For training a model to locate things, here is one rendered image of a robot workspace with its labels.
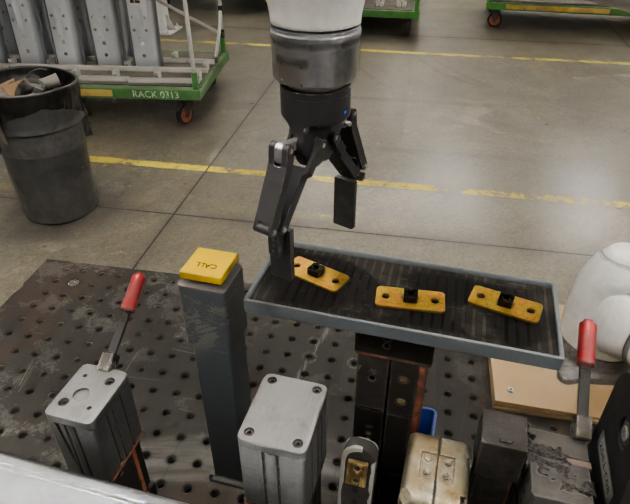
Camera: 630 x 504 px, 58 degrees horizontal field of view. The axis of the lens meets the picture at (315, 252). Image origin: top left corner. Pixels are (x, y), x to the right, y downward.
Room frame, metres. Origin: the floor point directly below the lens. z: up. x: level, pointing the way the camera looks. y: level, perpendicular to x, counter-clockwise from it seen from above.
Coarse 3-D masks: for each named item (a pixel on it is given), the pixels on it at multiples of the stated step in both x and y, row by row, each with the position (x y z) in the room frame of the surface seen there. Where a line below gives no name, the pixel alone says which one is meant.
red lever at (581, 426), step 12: (588, 324) 0.50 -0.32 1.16; (588, 336) 0.48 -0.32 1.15; (588, 348) 0.47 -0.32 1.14; (576, 360) 0.47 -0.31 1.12; (588, 360) 0.46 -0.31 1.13; (588, 372) 0.45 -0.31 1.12; (588, 384) 0.44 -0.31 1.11; (588, 396) 0.43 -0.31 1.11; (588, 408) 0.42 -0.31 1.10; (576, 420) 0.41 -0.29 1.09; (588, 420) 0.41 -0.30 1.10; (576, 432) 0.40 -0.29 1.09; (588, 432) 0.40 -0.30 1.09
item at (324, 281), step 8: (296, 264) 0.61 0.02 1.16; (304, 264) 0.61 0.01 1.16; (312, 264) 0.59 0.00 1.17; (320, 264) 0.61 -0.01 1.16; (296, 272) 0.59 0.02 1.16; (304, 272) 0.59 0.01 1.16; (312, 272) 0.58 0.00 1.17; (320, 272) 0.58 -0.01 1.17; (328, 272) 0.59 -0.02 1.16; (336, 272) 0.59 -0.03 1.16; (304, 280) 0.57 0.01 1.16; (312, 280) 0.57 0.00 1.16; (320, 280) 0.57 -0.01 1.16; (328, 280) 0.57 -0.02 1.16; (344, 280) 0.57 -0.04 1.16; (328, 288) 0.56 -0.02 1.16; (336, 288) 0.56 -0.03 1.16
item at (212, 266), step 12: (204, 252) 0.64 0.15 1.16; (216, 252) 0.64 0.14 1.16; (228, 252) 0.64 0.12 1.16; (192, 264) 0.61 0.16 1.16; (204, 264) 0.61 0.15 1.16; (216, 264) 0.61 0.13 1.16; (228, 264) 0.61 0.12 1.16; (180, 276) 0.60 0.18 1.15; (192, 276) 0.59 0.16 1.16; (204, 276) 0.59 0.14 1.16; (216, 276) 0.58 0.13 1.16
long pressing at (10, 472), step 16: (0, 464) 0.42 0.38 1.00; (16, 464) 0.41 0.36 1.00; (32, 464) 0.41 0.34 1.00; (0, 480) 0.40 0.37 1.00; (16, 480) 0.40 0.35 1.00; (32, 480) 0.40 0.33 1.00; (48, 480) 0.40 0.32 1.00; (64, 480) 0.39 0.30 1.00; (80, 480) 0.39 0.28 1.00; (96, 480) 0.39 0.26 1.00; (0, 496) 0.37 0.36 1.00; (16, 496) 0.37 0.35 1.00; (32, 496) 0.37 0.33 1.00; (48, 496) 0.37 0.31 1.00; (64, 496) 0.37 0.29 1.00; (80, 496) 0.37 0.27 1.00; (96, 496) 0.37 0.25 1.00; (112, 496) 0.37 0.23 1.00; (128, 496) 0.37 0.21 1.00; (144, 496) 0.37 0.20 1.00; (160, 496) 0.37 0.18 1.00
